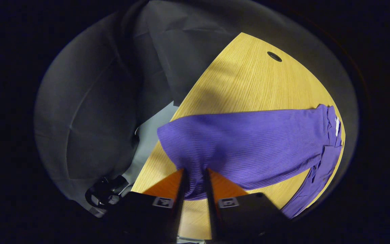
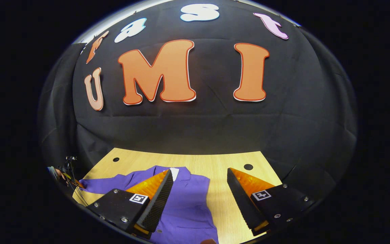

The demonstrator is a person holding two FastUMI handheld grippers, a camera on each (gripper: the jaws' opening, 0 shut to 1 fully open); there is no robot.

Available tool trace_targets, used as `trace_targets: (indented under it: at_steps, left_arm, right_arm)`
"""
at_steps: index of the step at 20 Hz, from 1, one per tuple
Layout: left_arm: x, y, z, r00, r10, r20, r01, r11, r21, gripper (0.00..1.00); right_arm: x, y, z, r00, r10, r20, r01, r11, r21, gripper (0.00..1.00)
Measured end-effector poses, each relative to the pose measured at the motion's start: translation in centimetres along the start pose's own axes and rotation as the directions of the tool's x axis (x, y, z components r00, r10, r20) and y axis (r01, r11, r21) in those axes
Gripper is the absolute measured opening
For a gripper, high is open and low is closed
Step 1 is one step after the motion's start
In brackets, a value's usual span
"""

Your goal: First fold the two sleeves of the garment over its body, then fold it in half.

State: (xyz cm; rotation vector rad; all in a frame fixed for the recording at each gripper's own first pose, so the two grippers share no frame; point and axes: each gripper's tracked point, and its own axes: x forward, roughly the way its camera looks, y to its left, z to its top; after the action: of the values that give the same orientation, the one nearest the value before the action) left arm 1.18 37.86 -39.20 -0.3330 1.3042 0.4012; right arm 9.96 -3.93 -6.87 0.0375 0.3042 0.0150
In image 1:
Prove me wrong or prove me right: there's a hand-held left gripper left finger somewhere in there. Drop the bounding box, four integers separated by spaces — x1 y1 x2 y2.
109 168 187 244

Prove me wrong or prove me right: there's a black table grommet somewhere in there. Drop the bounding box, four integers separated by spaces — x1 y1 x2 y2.
267 51 283 63

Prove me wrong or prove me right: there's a purple button-up knit shirt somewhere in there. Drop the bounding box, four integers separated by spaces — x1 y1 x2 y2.
157 104 344 220

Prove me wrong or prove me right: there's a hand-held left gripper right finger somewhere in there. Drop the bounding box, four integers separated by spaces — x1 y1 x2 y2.
203 168 291 244

